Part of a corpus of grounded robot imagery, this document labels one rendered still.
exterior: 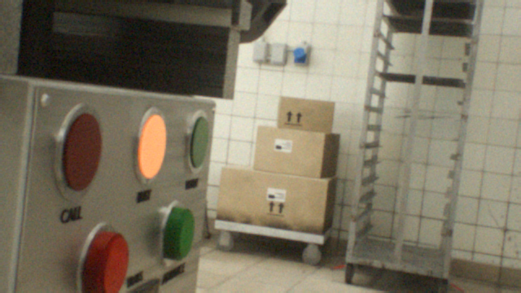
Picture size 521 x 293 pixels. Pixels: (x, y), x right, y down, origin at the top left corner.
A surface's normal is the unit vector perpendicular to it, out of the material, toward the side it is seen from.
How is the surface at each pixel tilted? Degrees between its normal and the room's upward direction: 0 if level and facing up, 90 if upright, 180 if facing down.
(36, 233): 90
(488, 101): 90
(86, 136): 90
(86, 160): 90
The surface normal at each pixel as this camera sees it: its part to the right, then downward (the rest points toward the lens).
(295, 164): -0.37, 0.07
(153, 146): 0.97, 0.12
